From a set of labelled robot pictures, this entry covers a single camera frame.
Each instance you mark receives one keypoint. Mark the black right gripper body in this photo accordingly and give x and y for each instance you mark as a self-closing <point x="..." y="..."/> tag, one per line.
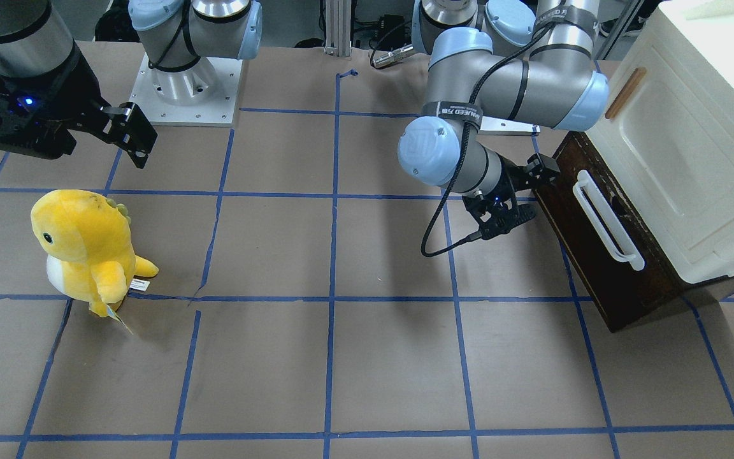
<point x="72" y="97"/>

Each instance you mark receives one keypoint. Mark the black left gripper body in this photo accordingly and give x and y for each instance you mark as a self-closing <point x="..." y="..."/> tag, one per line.
<point x="511" y="180"/>

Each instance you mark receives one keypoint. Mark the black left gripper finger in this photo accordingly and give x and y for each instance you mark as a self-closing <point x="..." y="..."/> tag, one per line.
<point x="540" y="170"/>

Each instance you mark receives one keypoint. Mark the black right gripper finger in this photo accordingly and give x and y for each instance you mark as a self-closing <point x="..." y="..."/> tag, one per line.
<point x="128" y="127"/>

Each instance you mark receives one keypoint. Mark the white drawer handle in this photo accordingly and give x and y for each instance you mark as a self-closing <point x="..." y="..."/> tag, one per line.
<point x="605" y="222"/>

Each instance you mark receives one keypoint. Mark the dark wooden drawer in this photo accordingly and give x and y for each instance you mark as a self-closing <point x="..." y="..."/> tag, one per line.
<point x="623" y="271"/>

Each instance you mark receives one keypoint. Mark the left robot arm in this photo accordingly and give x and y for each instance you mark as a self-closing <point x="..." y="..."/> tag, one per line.
<point x="499" y="59"/>

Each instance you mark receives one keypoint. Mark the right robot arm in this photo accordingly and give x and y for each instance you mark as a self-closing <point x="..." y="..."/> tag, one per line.
<point x="176" y="34"/>

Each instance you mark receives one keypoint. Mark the yellow plush dinosaur toy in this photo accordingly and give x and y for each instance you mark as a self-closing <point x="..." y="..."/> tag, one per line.
<point x="87" y="239"/>

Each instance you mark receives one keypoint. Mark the cream plastic storage box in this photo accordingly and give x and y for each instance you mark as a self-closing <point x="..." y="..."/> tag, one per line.
<point x="671" y="146"/>

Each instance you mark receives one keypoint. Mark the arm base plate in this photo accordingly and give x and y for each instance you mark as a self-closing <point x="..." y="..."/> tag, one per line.
<point x="205" y="95"/>

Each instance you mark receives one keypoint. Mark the aluminium frame post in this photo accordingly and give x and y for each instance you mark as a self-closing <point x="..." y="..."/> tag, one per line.
<point x="338" y="28"/>

